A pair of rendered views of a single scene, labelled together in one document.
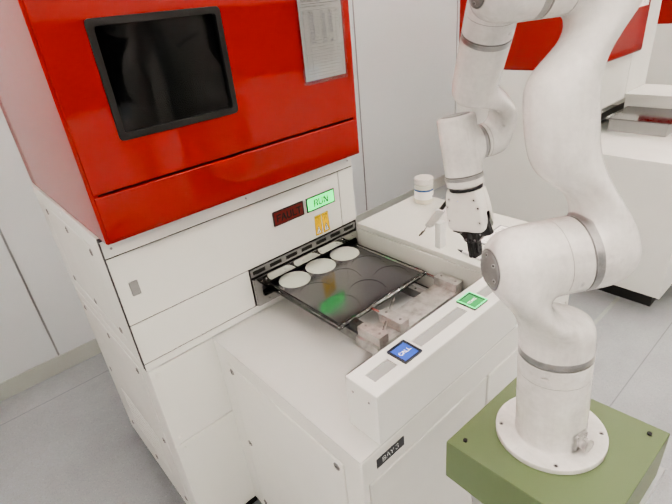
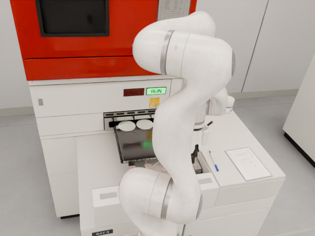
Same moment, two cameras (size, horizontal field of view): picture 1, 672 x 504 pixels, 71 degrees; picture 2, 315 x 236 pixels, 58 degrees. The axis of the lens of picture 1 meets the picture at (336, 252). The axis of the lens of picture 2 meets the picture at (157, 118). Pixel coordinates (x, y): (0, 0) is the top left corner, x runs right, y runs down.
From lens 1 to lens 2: 58 cm
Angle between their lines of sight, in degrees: 20
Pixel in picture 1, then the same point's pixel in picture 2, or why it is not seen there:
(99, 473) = (37, 166)
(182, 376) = (57, 147)
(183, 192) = (70, 67)
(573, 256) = (150, 200)
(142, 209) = (47, 70)
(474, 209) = not seen: hidden behind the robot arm
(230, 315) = (88, 129)
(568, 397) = not seen: outside the picture
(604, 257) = (166, 209)
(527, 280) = (124, 199)
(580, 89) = (168, 122)
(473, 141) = not seen: hidden behind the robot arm
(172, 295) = (59, 111)
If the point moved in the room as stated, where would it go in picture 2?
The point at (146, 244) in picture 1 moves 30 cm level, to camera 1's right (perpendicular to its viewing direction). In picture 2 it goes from (50, 84) to (100, 101)
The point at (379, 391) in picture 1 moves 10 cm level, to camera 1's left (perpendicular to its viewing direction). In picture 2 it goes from (97, 205) to (77, 195)
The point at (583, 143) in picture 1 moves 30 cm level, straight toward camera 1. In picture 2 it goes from (166, 150) to (35, 206)
